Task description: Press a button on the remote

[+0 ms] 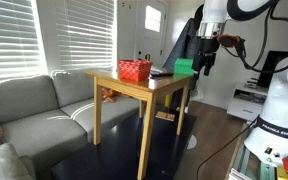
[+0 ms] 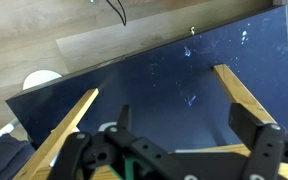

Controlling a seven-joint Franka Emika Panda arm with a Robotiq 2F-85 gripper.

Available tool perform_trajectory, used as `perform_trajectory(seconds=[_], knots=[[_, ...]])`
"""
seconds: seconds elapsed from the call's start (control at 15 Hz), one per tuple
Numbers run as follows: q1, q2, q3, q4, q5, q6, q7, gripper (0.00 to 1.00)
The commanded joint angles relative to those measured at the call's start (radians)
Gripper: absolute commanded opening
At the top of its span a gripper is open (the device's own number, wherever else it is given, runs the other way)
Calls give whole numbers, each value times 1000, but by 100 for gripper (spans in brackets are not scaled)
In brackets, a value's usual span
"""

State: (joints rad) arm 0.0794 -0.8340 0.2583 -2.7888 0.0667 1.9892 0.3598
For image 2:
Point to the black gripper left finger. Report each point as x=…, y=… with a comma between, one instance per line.
x=140, y=148

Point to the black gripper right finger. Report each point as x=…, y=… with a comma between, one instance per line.
x=264, y=146

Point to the dark blue low platform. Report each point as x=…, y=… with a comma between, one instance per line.
x=167, y=83

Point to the white round disc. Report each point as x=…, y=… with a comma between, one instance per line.
x=39, y=78

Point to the small brass hook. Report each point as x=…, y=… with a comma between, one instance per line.
x=192, y=30

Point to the dark blue fabric cushion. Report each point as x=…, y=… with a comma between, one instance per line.
x=4, y=160

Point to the white metal rod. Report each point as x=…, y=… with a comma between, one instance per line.
x=2, y=130

